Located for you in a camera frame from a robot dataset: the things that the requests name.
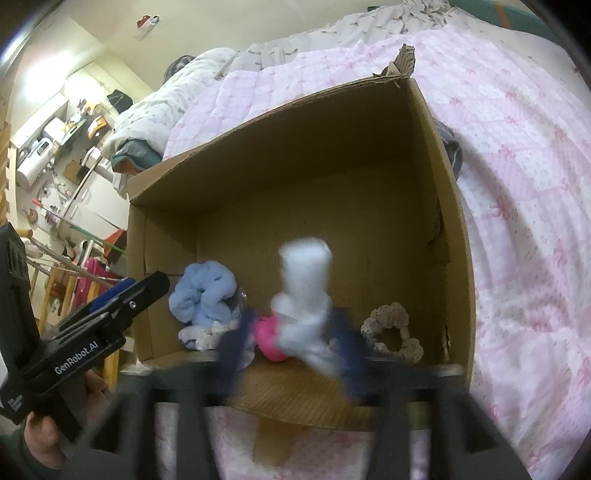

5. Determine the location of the white floral blanket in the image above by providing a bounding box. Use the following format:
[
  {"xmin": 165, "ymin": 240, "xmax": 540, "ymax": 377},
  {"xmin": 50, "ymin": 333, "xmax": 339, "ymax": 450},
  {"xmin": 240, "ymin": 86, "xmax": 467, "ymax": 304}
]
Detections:
[{"xmin": 102, "ymin": 1, "xmax": 451, "ymax": 158}]

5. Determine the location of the wooden rack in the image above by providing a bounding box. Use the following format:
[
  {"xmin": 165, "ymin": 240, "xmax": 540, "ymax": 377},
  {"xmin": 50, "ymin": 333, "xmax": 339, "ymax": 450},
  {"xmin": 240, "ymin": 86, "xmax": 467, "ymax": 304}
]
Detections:
[{"xmin": 34, "ymin": 262, "xmax": 126, "ymax": 391}]

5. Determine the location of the light blue fluffy scrunchie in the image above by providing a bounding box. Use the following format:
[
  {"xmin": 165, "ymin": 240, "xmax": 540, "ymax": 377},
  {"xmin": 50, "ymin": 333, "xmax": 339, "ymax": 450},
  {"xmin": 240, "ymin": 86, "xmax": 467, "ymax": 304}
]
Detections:
[{"xmin": 168, "ymin": 261, "xmax": 238, "ymax": 328}]

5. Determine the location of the small cardboard box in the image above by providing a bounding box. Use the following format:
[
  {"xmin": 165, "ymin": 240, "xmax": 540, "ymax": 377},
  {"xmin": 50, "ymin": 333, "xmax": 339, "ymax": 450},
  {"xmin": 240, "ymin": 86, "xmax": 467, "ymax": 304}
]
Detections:
[{"xmin": 112, "ymin": 172, "xmax": 130, "ymax": 200}]

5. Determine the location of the beige lace scrunchie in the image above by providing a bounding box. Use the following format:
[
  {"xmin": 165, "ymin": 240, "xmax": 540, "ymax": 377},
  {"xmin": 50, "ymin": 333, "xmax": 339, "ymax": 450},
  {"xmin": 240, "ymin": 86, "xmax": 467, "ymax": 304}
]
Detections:
[{"xmin": 360, "ymin": 302, "xmax": 424, "ymax": 365}]

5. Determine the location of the teal bolster pillow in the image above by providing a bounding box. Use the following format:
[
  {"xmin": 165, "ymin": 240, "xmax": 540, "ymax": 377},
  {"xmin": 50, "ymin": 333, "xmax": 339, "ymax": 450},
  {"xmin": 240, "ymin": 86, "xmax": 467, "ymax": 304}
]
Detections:
[{"xmin": 449, "ymin": 0, "xmax": 560, "ymax": 44}]

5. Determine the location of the red white wall hook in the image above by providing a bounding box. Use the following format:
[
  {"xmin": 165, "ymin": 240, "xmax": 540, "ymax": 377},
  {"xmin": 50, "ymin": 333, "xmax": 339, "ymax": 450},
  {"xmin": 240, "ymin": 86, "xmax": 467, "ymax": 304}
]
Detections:
[{"xmin": 136, "ymin": 15, "xmax": 160, "ymax": 33}]

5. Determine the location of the pink patterned quilt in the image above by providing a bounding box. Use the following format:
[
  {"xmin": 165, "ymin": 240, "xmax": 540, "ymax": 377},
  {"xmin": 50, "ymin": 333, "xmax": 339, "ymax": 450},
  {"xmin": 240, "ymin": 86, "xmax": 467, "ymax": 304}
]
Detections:
[{"xmin": 164, "ymin": 24, "xmax": 590, "ymax": 479}]

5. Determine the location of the dark grey clothing bundle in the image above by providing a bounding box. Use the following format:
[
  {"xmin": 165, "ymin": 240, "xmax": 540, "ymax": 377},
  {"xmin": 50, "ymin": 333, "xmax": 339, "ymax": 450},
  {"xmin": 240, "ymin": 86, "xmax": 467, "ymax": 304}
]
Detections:
[{"xmin": 434, "ymin": 119, "xmax": 464, "ymax": 179}]

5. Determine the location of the clear plastic bag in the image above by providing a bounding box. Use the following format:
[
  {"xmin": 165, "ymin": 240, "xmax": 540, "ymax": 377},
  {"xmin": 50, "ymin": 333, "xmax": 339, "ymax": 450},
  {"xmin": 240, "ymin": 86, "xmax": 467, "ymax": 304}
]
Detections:
[{"xmin": 178, "ymin": 287, "xmax": 247, "ymax": 352}]

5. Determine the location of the white bow hair tie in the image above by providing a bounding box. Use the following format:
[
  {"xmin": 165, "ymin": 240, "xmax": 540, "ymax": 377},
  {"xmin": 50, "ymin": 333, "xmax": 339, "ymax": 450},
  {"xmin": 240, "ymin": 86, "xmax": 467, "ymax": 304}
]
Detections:
[{"xmin": 269, "ymin": 237, "xmax": 343, "ymax": 379}]

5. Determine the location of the brown cardboard box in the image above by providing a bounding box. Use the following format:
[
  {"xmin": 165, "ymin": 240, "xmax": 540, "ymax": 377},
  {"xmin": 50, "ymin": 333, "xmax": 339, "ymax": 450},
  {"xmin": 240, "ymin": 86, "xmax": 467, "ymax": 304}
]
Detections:
[{"xmin": 124, "ymin": 43, "xmax": 477, "ymax": 432}]

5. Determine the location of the person's left hand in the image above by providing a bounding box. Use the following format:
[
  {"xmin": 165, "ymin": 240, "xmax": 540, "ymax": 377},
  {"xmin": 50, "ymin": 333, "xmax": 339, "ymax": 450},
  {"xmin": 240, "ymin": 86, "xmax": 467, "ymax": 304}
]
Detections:
[{"xmin": 24, "ymin": 370, "xmax": 107, "ymax": 470}]

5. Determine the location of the brown tape strip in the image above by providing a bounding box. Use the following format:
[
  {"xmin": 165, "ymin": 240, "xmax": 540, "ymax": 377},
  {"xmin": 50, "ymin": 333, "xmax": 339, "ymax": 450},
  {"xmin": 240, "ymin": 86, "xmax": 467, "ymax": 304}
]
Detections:
[{"xmin": 252, "ymin": 417, "xmax": 304, "ymax": 467}]

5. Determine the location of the red suitcase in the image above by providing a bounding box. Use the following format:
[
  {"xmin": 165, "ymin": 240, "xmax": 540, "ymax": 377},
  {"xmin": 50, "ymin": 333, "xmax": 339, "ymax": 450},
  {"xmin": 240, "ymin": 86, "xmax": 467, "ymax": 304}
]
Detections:
[{"xmin": 71, "ymin": 257, "xmax": 122, "ymax": 311}]

